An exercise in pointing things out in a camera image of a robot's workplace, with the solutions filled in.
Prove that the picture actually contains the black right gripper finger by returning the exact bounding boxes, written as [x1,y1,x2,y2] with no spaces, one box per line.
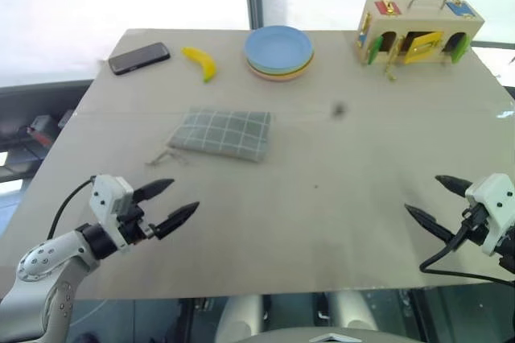
[404,203,459,246]
[435,175,474,200]

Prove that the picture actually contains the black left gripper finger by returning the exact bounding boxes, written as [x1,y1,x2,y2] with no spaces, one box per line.
[131,178,175,205]
[153,200,201,241]

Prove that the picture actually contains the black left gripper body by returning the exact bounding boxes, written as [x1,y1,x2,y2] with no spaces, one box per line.
[115,202,159,246]

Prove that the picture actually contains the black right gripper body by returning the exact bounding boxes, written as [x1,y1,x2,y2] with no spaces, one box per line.
[459,202,491,246]

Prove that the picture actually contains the grey checkered fabric pouch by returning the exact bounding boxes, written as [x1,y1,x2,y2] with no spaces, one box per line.
[145,106,273,167]

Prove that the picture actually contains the silver rounded shape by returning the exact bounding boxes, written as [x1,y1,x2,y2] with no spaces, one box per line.
[214,294,265,343]
[327,290,380,333]

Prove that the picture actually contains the red and black device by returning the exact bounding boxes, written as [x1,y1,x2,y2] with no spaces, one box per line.
[25,114,56,147]

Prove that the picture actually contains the black smartphone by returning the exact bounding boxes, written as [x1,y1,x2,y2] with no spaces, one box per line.
[107,41,171,76]

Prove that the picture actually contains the yellow toy banana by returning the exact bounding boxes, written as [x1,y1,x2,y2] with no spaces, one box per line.
[180,46,219,84]

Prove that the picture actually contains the grey robot torso top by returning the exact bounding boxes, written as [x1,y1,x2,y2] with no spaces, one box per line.
[249,326,420,343]

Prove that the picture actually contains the pink plastic plate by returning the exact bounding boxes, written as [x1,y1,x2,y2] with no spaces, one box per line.
[248,61,313,84]

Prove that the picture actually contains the wooden lock box with doors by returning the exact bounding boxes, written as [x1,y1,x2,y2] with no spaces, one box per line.
[353,0,486,82]

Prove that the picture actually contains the green plastic plate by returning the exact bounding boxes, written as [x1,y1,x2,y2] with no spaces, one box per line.
[245,52,315,72]

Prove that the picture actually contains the yellow plastic plate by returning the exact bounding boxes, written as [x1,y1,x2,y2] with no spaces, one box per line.
[246,56,315,77]

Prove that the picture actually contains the blue plastic plate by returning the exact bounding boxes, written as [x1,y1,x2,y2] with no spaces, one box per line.
[244,25,315,67]

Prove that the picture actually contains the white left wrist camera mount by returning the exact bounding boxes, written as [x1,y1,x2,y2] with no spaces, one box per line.
[89,175,140,254]

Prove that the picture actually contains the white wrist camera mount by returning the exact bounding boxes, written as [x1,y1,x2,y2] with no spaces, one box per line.
[89,175,140,254]
[464,173,515,257]

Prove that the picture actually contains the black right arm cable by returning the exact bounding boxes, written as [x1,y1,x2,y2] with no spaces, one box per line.
[418,205,515,284]

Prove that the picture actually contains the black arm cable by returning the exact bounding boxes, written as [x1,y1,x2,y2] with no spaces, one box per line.
[47,176,98,241]
[418,205,515,284]

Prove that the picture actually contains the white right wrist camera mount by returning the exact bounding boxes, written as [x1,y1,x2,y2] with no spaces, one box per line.
[464,173,515,257]

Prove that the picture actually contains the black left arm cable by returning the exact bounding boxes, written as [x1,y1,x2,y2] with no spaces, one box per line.
[47,176,98,241]

